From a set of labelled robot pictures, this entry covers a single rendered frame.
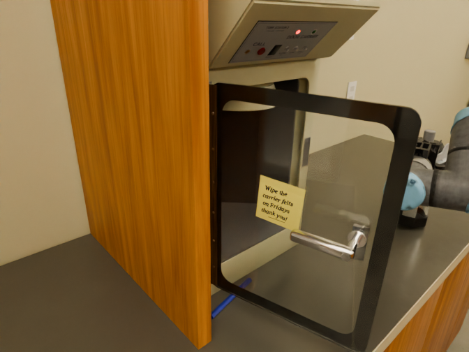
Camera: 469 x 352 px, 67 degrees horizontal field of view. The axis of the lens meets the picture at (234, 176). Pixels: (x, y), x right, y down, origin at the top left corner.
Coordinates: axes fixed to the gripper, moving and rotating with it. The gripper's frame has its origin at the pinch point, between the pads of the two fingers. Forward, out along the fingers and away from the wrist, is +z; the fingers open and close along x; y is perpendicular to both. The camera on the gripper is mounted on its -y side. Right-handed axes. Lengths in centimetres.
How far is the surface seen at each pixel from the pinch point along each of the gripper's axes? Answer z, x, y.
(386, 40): 93, 34, 26
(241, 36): -60, 22, 30
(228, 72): -55, 28, 25
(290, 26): -52, 19, 32
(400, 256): -20.2, -1.6, -21.0
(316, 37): -43, 18, 30
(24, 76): -64, 75, 20
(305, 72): -34.4, 22.8, 23.1
